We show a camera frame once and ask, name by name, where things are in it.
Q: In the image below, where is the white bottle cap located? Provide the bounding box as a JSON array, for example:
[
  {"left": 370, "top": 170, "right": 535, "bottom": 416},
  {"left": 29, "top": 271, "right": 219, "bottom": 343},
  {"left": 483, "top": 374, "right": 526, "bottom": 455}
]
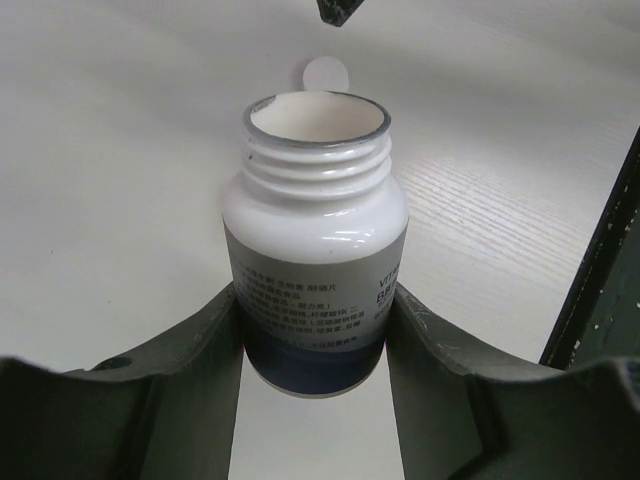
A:
[{"left": 302, "top": 56, "right": 350, "bottom": 92}]

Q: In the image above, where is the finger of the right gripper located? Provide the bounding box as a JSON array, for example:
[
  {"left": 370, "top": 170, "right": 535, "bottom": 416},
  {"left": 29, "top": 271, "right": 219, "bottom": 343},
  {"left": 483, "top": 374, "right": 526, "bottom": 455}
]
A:
[
  {"left": 540, "top": 137, "right": 639, "bottom": 370},
  {"left": 316, "top": 0, "right": 364, "bottom": 28}
]

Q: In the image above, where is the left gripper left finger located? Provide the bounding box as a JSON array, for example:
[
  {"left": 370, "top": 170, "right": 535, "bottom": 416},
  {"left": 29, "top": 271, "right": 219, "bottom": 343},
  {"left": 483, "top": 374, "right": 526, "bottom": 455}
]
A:
[{"left": 1, "top": 288, "right": 243, "bottom": 479}]

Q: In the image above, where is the white pill bottle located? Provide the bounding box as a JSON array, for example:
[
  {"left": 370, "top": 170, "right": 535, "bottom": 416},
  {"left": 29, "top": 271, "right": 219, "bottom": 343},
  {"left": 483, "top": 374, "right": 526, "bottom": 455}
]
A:
[{"left": 222, "top": 91, "right": 409, "bottom": 398}]

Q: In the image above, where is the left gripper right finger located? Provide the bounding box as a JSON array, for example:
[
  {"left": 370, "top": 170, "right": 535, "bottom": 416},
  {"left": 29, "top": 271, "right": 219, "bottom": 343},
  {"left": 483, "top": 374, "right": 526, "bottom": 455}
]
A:
[{"left": 387, "top": 287, "right": 639, "bottom": 479}]

